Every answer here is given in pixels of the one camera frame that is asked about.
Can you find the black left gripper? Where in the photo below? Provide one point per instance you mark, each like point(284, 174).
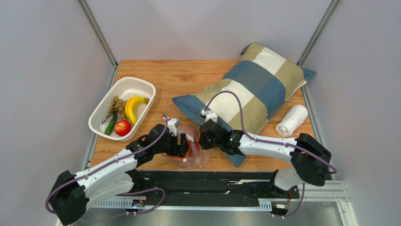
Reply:
point(181, 149)

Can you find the blue beige checkered pillow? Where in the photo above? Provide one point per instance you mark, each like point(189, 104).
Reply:
point(250, 93)

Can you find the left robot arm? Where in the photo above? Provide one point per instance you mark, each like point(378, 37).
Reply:
point(73, 194)

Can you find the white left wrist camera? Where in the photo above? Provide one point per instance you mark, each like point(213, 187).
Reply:
point(172, 126)

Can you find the right aluminium frame post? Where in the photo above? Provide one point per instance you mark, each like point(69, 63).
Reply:
point(330, 11)

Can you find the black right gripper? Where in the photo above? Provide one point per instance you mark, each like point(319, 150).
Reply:
point(204, 137)

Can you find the green fake chili pepper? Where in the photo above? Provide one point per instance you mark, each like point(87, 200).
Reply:
point(110, 127)

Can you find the aluminium frame post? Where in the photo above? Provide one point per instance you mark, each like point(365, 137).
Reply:
point(330, 11)
point(84, 5)

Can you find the clear orange zip top bag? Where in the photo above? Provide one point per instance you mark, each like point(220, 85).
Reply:
point(195, 157)

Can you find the left aluminium frame post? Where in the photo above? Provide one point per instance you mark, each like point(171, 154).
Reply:
point(84, 5)

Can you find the rolled white towel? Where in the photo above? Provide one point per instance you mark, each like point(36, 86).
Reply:
point(295, 117)

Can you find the yellow fake banana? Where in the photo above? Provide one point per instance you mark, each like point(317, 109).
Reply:
point(131, 105)

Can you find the white slotted cable duct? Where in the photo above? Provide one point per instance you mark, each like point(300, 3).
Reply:
point(130, 204)

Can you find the red fake apple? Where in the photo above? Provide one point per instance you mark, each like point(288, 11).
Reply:
point(122, 127)

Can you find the white perforated plastic basket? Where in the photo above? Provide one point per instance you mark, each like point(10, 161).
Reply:
point(124, 89)

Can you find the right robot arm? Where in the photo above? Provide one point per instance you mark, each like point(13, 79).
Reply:
point(308, 158)

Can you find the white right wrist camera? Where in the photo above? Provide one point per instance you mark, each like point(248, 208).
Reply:
point(209, 115)

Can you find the brown fake longan bunch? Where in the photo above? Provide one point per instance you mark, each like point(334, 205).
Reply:
point(117, 106)

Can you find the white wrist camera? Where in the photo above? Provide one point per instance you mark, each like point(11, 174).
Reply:
point(209, 115)
point(172, 126)

